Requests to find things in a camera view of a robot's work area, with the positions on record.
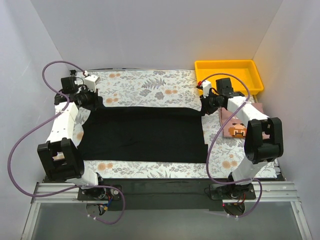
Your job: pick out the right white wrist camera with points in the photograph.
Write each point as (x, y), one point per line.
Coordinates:
(205, 86)

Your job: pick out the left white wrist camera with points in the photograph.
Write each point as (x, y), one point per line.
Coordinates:
(91, 81)

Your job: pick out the aluminium frame rail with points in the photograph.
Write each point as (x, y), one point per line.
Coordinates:
(272, 191)

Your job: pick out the folded pink t shirt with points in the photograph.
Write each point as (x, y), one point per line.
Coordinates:
(235, 128)

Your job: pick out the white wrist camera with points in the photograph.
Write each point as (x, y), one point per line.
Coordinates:
(205, 86)
(91, 81)

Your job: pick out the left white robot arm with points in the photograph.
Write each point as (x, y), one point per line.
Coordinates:
(59, 155)

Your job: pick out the yellow plastic tray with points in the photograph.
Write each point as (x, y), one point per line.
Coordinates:
(242, 73)

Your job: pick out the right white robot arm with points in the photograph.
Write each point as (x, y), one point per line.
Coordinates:
(264, 135)

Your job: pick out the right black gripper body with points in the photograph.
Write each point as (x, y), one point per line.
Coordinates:
(206, 105)

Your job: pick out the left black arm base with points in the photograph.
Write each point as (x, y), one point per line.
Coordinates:
(100, 194)

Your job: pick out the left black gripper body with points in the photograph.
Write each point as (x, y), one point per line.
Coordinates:
(94, 100)

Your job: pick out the black t shirt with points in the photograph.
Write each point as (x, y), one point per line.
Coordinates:
(144, 134)

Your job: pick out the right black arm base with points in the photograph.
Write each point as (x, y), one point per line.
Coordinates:
(231, 192)

